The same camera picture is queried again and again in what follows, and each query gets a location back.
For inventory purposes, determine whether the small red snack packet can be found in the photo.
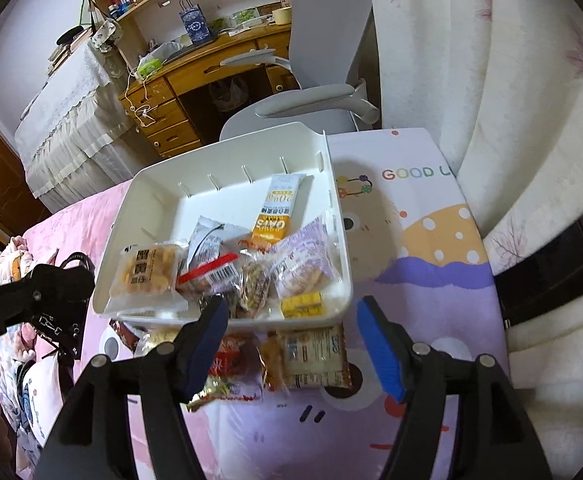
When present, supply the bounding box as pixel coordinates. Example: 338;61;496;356
208;334;261;378

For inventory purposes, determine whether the dark red candy packet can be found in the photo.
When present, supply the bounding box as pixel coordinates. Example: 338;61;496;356
109;318;143;352

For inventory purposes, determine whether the crab roe noodle snack bag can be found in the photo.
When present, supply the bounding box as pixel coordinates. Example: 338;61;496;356
106;243;183;312

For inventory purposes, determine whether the grey white snack bag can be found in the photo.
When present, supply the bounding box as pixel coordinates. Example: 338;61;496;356
186;216;250;271

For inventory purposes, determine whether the purple print cracker bag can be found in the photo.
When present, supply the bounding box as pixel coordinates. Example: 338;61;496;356
270;214;340;299

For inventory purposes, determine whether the orange oats snack bar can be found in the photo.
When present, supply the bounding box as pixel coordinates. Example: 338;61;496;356
249;174;303;250

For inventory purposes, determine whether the orange dried fruit packet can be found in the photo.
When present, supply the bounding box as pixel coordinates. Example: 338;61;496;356
259;333;288;391

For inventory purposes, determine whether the mixed nuts clear packet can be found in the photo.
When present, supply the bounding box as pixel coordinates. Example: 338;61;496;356
240;260;271;318

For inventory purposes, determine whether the black leather handbag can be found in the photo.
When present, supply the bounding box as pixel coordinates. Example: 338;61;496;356
29;252;95;360

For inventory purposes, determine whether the green snack packet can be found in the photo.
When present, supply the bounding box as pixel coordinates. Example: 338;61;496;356
185;375;235;413

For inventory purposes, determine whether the rice cracker pack upper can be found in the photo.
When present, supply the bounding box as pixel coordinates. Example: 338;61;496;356
134;327;180;358

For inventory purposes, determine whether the pink bed cover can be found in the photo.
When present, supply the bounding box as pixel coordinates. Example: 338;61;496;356
16;181;143;480

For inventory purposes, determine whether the red strip snack packet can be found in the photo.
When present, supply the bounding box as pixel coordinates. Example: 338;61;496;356
177;252;241;298

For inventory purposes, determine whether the patterned pillow bedding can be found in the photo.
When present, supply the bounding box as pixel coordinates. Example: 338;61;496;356
0;235;73;476

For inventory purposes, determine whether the yellow small snack packet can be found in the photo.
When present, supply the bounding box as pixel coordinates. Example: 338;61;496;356
281;292;324;318

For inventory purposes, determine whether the cartoon printed play mat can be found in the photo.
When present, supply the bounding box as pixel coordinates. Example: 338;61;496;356
93;124;506;479

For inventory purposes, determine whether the wooden door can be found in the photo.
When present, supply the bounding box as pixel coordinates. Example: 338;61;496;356
0;136;51;235

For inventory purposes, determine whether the white plastic storage bin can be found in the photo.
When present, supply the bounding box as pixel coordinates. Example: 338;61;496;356
92;122;352;332

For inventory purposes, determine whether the lace covered furniture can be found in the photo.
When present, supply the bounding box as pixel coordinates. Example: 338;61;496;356
15;42;159;212

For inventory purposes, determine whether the wooden desk with drawers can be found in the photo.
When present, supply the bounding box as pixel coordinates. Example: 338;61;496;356
119;25;297;158

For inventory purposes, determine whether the green tissue pack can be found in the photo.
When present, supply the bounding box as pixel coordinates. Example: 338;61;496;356
135;58;164;80

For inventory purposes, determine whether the blue paper gift bag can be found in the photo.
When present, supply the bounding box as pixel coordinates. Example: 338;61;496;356
179;0;214;47

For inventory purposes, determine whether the white floral curtain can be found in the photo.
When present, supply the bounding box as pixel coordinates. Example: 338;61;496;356
373;0;583;479

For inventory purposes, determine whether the grey office chair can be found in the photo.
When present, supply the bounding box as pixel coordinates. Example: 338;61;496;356
220;0;380;141

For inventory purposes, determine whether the cream mug on desk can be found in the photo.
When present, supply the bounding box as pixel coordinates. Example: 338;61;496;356
272;6;293;26

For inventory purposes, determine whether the white charger cable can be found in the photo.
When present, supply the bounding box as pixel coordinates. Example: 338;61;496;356
123;71;158;129

